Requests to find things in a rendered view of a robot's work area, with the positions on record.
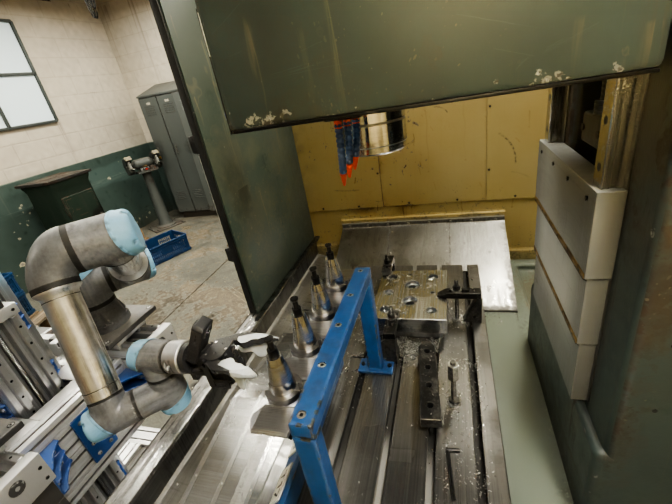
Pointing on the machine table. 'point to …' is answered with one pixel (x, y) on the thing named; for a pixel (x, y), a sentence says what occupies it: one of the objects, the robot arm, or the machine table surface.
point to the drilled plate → (416, 318)
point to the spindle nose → (382, 133)
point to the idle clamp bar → (429, 401)
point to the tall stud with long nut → (453, 381)
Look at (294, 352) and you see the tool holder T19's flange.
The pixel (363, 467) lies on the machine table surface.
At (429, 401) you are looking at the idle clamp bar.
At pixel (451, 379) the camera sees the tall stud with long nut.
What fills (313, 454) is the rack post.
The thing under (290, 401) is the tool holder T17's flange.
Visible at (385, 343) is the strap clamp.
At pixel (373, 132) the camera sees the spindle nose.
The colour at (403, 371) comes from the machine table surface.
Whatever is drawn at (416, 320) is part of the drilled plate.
